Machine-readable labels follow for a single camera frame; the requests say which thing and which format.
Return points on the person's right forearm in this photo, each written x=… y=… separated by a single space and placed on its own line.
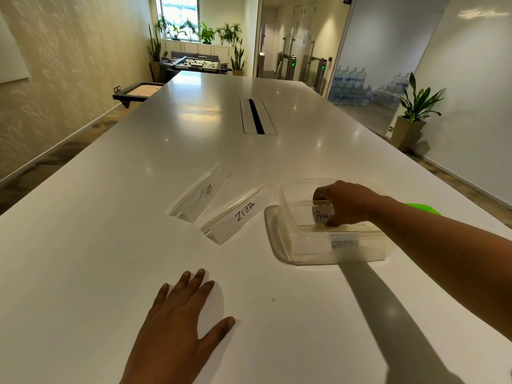
x=452 y=251

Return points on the small green potted plant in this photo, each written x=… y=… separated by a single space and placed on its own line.
x=229 y=33
x=206 y=33
x=184 y=29
x=163 y=25

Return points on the green plastic lid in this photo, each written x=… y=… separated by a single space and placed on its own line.
x=424 y=209

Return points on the tall snake plant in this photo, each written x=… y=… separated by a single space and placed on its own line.
x=238 y=59
x=155 y=55

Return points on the foosball table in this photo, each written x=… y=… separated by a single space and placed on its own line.
x=196 y=63

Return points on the black side table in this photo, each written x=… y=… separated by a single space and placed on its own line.
x=140 y=91

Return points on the white wall board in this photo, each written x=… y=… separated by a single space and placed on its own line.
x=12 y=51

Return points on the bright window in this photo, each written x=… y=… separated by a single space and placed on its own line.
x=178 y=11

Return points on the white low cabinet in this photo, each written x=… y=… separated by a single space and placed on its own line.
x=200 y=48

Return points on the potted plant tan planter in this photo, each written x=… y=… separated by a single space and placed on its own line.
x=412 y=119

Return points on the person's right hand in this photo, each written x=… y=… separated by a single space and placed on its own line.
x=352 y=201

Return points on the person's left hand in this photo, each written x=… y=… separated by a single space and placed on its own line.
x=172 y=343

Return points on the stack of water jugs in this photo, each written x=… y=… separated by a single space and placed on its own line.
x=352 y=87

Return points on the clear plastic container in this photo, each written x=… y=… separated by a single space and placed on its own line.
x=296 y=247

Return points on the metal turnstile gate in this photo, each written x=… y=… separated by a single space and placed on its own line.
x=320 y=71
x=288 y=61

